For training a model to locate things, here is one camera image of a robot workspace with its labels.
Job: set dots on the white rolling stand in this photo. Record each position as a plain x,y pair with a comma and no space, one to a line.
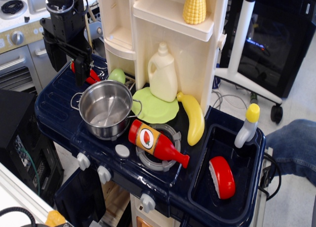
231,73

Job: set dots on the green toy lettuce leaf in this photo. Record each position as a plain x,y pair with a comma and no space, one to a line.
152,109

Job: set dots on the red ketchup bottle toy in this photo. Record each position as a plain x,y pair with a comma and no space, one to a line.
155,143

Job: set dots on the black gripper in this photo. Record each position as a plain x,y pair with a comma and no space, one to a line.
64,36

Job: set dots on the black monitor screen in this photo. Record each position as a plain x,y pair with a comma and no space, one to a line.
278,38

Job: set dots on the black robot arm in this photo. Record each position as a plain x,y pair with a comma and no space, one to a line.
60,6

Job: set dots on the grey stove knob right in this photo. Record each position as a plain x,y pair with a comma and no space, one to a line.
147,202

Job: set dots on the stainless steel pot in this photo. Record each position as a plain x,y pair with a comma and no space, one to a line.
105,108

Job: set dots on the grey round button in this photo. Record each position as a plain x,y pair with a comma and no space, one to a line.
122,151

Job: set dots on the yellow toy corn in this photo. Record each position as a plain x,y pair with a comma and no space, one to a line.
194,11

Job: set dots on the cream detergent bottle toy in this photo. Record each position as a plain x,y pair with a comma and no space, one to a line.
162,74

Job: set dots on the navy toy kitchen counter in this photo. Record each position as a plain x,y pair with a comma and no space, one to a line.
185,194

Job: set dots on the grey stove knob middle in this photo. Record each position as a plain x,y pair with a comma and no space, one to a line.
104,174

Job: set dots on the cream toy kitchen shelf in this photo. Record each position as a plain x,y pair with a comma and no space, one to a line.
133,30

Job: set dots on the white toy stove set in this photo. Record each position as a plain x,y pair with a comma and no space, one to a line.
24,61

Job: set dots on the grey stove knob left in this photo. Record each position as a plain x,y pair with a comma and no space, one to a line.
83,161

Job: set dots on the grey stove knob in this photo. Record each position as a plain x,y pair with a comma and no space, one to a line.
83,161
147,202
104,174

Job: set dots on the yellow toy banana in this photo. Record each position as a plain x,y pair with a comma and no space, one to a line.
195,116

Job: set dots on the green toy pear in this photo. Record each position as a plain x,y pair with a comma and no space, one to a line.
117,75

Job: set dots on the grey yellow toy faucet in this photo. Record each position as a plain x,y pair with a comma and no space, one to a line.
248,130

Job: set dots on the red toy chili pepper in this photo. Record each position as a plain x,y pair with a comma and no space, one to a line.
93,77

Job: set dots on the blue jeans leg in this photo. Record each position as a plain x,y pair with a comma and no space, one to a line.
294,149

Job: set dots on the yellow object bottom left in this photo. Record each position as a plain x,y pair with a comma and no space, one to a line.
54,218

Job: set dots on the red sushi toy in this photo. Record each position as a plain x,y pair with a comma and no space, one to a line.
222,177

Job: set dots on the black computer case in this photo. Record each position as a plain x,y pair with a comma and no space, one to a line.
24,150

